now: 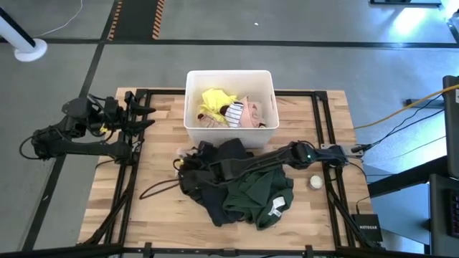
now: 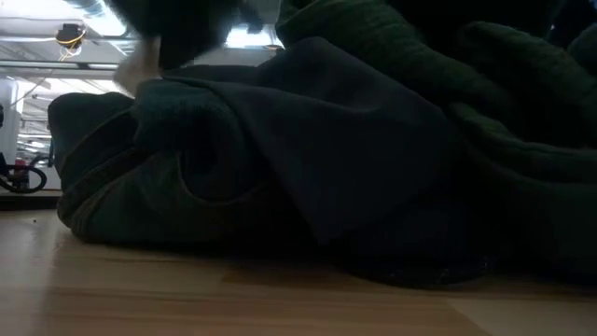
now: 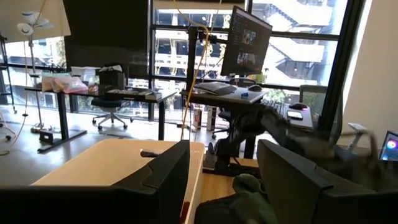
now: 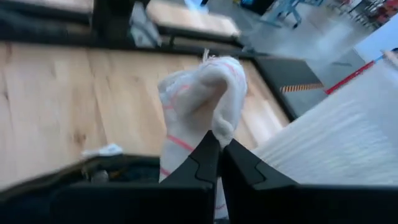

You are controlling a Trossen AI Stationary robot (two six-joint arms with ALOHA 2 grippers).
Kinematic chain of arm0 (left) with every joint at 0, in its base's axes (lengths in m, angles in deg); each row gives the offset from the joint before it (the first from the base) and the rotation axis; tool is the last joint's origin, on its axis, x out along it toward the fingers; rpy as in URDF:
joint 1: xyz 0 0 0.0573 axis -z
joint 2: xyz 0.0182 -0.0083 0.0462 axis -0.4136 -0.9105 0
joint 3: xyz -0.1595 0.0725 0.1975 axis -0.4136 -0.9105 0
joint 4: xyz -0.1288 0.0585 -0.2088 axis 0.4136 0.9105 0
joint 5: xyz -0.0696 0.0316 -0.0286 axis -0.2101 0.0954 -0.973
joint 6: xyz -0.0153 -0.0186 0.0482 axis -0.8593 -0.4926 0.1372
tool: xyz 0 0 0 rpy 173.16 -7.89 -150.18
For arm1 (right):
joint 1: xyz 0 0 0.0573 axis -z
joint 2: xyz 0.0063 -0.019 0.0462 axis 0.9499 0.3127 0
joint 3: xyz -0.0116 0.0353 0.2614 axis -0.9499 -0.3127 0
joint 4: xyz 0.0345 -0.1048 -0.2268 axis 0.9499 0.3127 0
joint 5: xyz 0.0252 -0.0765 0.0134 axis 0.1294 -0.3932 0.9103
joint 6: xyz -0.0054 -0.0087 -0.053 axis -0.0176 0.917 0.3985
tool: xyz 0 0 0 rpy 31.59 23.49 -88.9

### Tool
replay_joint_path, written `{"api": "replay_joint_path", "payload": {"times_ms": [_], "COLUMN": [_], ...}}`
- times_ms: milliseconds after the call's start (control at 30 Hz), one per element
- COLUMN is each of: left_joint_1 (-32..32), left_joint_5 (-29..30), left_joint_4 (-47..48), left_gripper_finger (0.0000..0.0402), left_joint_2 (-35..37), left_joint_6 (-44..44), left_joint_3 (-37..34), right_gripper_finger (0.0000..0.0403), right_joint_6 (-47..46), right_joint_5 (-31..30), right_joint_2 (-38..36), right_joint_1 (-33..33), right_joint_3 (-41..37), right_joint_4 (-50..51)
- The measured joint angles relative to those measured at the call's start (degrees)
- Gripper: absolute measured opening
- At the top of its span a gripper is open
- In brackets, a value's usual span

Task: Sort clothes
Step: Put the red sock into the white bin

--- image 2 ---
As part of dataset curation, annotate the black garment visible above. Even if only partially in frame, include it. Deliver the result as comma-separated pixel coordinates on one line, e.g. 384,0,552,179
134,36,467,244

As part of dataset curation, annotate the black ceiling-mounted camera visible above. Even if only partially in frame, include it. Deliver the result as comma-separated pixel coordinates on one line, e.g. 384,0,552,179
54,22,88,62

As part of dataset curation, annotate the dark green garment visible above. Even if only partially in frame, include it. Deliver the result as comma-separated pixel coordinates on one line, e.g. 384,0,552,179
49,0,597,286

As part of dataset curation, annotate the black cable loop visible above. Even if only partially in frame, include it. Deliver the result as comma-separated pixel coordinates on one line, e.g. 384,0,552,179
0,153,48,195

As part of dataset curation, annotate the ceiling light panel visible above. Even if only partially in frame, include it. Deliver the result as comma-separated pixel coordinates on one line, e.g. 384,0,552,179
223,22,285,50

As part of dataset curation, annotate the black metal table frame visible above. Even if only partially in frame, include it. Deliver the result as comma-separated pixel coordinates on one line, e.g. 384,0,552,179
0,189,62,211

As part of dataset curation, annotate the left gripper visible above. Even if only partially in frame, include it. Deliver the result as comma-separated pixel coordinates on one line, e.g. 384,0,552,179
106,0,243,71

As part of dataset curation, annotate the beige sock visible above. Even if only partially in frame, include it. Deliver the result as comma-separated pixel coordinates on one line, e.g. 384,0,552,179
114,36,162,94

